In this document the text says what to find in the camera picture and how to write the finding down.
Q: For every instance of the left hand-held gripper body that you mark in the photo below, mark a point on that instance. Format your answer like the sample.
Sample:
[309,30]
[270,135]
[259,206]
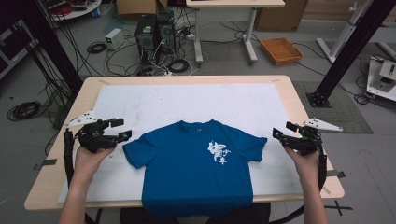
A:
[93,138]

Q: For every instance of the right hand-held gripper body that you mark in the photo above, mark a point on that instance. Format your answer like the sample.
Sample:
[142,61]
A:
[306,140]

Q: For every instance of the blue t-shirt with white print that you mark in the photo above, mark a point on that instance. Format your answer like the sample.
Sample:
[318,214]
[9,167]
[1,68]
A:
[186,174]

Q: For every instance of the person's left hand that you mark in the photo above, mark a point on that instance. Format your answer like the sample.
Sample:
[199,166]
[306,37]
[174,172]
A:
[88,163]

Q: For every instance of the person's right hand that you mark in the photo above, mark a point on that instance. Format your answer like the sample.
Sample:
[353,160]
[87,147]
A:
[305,168]

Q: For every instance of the light wooden table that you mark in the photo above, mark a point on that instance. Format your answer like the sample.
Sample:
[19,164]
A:
[299,99]

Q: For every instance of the grey floor mat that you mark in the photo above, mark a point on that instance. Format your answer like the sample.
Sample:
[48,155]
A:
[342,115]

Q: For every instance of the white table mat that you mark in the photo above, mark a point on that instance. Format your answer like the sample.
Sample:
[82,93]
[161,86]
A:
[186,99]

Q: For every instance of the orange shallow tray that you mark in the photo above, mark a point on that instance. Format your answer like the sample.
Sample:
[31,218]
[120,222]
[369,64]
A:
[280,50]

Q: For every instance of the small white power box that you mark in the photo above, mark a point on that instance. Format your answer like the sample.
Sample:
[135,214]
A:
[114,38]

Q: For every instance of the black computer tower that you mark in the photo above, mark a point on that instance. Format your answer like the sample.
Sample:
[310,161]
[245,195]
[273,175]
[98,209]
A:
[146,39]
[166,31]

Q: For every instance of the person's dark trousers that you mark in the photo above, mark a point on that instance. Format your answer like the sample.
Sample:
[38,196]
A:
[243,216]

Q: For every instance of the white device on board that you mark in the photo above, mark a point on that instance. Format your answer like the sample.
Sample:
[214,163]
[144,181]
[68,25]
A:
[384,76]

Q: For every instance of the white metal stand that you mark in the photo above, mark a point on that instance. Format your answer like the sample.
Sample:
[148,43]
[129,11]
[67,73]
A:
[341,34]

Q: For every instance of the cardboard box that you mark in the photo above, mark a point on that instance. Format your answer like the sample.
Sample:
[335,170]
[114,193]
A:
[280,14]
[137,6]

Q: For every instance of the round white table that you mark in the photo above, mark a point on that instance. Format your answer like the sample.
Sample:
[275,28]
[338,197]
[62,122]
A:
[77,9]

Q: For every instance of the white desk with metal legs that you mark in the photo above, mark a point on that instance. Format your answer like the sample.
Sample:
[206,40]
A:
[233,3]

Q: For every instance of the black metal frame post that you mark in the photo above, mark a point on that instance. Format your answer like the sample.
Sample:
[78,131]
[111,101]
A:
[351,49]
[53,46]

